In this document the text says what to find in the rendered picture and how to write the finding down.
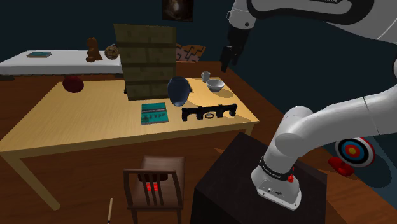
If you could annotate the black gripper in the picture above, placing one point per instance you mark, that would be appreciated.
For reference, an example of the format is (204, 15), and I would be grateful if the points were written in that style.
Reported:
(238, 38)

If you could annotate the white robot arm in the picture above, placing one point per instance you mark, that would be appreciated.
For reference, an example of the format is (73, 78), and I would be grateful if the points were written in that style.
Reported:
(313, 130)

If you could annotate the white bowl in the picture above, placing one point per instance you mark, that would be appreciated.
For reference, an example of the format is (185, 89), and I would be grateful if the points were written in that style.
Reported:
(215, 85)

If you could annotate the grey mug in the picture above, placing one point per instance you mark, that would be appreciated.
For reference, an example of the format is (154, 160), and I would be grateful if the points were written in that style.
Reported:
(205, 76)

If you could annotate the zigzag patterned pillow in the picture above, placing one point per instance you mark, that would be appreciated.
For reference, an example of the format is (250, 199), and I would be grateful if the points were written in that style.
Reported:
(189, 53)

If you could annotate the dark blue vase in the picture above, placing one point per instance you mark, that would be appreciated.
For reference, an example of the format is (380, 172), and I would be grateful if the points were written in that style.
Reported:
(179, 90)

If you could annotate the black arched rack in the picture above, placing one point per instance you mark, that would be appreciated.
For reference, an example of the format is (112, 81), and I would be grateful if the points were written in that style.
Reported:
(189, 111)

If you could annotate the brown brick-patterned box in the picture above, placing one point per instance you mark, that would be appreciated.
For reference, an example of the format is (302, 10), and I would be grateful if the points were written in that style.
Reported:
(145, 59)

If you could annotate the teal book with dark print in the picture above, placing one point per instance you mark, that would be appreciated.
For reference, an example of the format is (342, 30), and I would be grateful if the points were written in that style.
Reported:
(154, 113)

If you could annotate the brown woven ball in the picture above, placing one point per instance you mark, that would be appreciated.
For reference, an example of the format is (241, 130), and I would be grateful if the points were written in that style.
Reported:
(111, 52)

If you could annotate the brown wooden chair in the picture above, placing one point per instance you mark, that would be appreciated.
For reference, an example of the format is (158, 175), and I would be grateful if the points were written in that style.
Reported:
(162, 164)

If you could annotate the dark robot stand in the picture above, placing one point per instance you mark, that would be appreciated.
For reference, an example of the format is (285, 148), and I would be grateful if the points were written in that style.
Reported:
(229, 192)

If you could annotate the dark bowl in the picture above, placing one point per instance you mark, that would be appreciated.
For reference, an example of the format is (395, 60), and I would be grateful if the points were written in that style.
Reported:
(162, 177)

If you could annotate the brown teddy bear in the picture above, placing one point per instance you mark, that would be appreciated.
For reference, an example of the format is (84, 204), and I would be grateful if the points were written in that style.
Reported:
(93, 49)

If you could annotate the small red object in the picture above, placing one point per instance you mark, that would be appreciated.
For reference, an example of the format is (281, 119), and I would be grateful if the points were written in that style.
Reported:
(152, 187)

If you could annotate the round archery target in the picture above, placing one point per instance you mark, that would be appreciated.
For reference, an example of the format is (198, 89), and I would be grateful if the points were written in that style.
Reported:
(353, 151)

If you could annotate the red slippers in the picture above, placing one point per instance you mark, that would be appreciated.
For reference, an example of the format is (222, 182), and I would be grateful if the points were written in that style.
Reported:
(340, 167)

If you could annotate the light wooden table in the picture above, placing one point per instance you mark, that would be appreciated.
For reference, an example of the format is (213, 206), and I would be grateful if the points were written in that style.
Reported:
(86, 114)

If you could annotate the dark red ball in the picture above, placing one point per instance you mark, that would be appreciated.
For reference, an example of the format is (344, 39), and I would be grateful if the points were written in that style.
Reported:
(73, 84)

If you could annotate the white bed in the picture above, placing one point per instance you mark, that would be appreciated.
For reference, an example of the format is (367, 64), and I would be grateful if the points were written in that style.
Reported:
(62, 65)

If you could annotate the plain teal book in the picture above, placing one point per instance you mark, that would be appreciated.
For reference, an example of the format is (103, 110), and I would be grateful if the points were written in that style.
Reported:
(38, 54)

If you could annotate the wooden stick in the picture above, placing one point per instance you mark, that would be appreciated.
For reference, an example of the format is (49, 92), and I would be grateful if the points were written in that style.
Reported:
(109, 211)

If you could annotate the dark wall picture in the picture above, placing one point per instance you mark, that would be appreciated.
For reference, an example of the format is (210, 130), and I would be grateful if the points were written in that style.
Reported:
(177, 10)

